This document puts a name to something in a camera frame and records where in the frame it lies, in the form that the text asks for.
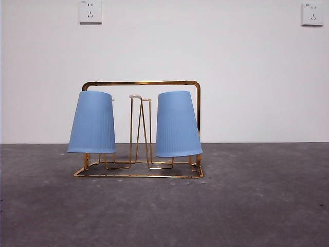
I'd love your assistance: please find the blue ribbed plastic cup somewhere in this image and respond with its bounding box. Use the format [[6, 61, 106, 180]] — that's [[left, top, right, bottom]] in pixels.
[[66, 90, 116, 154], [155, 90, 204, 158]]

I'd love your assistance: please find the gold wire cup rack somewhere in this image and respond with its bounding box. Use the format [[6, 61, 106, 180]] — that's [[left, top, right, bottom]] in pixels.
[[73, 80, 204, 179]]

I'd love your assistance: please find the white wall socket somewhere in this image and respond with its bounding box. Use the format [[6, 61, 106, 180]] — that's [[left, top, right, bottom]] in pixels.
[[79, 0, 103, 25], [301, 2, 324, 27]]

